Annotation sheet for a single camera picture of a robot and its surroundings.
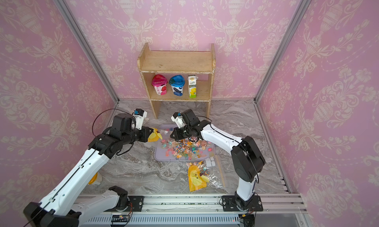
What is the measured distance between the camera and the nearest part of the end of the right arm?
0.65m

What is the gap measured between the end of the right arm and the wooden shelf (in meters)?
0.23

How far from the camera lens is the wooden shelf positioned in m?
0.78
